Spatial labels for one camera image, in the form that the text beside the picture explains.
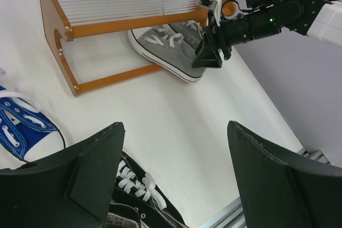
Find black sneaker left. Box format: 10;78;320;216
112;152;187;227

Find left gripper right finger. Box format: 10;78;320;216
227;121;341;227

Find orange wooden shoe shelf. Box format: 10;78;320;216
35;0;236;97

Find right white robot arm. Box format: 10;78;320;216
192;0;341;68

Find black sneaker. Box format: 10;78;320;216
102;203;142;228
112;152;187;227

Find grey sneaker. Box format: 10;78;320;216
169;20;203;49
128;26;205;83

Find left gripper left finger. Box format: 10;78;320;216
1;122;125;227

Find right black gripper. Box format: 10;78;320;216
192;11;282;68

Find blue sneaker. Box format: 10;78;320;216
1;87;67;165

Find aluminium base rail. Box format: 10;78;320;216
199;148;330;228

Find black sneaker right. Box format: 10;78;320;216
102;203;142;228

